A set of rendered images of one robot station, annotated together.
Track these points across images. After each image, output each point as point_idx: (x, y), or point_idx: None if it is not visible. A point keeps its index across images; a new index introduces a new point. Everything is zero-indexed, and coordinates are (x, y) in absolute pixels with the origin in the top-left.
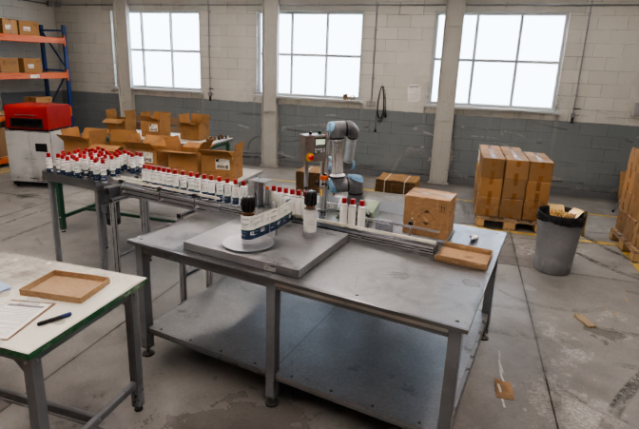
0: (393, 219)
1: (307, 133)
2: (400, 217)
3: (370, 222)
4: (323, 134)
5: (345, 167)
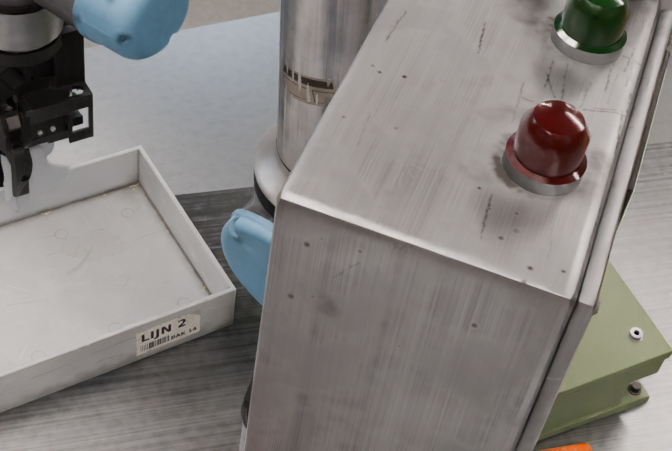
0: (665, 251)
1: (381, 98)
2: (663, 193)
3: (632, 405)
4: (635, 10)
5: None
